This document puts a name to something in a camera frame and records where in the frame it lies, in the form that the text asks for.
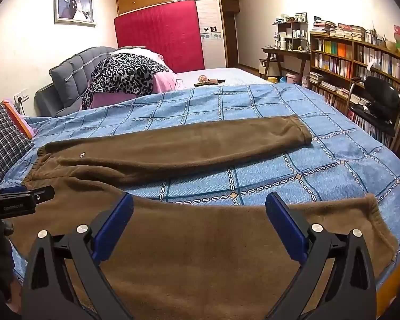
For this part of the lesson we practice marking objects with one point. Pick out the plaid pillow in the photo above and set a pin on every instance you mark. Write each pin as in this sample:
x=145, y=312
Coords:
x=6, y=140

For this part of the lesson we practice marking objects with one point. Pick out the wooden bed frame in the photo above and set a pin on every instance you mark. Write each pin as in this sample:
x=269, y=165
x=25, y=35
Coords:
x=390, y=283

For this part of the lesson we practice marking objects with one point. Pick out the small round fan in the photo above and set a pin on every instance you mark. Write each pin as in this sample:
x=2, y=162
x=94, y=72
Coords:
x=205, y=79

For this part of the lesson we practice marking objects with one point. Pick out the framed wedding photo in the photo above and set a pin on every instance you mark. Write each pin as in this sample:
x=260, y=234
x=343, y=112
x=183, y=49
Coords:
x=75, y=5

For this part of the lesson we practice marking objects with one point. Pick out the blue checked blanket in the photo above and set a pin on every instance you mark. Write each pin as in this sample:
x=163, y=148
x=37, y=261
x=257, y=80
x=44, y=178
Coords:
x=253, y=106

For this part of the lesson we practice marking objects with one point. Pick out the black remote control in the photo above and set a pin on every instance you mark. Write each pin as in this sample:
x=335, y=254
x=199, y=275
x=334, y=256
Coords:
x=202, y=84

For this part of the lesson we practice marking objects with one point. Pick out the wooden desk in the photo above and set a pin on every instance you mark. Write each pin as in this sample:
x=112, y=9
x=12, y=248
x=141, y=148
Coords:
x=286, y=52

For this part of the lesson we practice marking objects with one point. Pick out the white wall socket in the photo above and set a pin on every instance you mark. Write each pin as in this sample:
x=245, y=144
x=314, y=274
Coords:
x=21, y=95

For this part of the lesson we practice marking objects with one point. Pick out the wooden bookshelf with books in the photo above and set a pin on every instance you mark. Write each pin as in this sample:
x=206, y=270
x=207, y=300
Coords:
x=336, y=56

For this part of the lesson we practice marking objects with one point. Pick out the pale bed sheet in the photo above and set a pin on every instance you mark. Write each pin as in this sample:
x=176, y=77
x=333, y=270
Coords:
x=240, y=76

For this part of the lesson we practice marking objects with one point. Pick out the red mattress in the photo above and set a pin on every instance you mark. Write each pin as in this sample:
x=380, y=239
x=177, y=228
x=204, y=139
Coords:
x=160, y=33

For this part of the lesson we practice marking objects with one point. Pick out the black office chair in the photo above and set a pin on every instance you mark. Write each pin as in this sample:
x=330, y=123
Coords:
x=383, y=96

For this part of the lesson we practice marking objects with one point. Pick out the dark wooden door frame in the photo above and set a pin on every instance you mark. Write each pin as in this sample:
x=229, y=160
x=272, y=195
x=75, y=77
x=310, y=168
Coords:
x=231, y=33

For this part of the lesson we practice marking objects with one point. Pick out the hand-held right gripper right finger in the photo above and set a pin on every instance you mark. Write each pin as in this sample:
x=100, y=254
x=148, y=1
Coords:
x=285, y=230

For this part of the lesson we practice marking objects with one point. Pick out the orange pink folded cloth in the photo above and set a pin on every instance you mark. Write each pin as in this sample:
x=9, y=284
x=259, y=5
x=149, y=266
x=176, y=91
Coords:
x=16, y=116

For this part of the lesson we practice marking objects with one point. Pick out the leopard print cloth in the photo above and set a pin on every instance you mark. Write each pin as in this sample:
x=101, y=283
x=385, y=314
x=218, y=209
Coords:
x=126, y=73

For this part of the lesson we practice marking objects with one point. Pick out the stack of books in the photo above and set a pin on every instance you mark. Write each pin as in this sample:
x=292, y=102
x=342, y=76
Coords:
x=340, y=30

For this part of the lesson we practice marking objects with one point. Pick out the pink plastic bucket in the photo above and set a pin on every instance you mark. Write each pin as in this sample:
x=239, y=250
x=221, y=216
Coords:
x=294, y=79

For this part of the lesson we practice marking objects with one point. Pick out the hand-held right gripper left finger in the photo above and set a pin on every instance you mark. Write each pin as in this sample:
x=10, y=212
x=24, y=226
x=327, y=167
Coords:
x=115, y=230

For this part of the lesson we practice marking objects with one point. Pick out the desktop shelf organizer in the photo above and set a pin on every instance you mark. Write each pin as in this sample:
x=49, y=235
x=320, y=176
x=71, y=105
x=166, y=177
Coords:
x=291, y=35

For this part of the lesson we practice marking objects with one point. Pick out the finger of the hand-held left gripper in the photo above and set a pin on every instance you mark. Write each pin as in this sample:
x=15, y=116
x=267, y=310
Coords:
x=16, y=206

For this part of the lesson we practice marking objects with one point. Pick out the brown fleece pants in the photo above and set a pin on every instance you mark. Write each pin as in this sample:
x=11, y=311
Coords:
x=203, y=246

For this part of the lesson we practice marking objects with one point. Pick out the white box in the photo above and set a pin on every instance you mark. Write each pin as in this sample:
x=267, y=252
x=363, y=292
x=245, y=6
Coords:
x=266, y=67

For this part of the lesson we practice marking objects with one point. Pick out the grey padded headboard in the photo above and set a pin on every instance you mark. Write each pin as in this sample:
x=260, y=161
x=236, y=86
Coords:
x=70, y=70

